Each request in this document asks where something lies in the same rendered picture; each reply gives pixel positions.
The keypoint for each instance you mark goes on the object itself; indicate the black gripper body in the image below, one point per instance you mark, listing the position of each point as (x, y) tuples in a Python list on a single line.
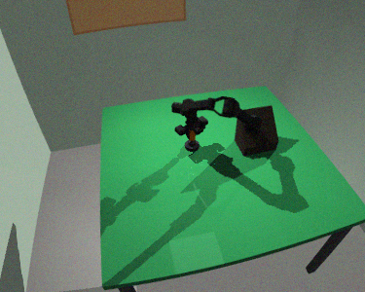
[(182, 130)]

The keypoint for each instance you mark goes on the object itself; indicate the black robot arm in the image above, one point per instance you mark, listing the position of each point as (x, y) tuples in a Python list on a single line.
[(231, 108)]

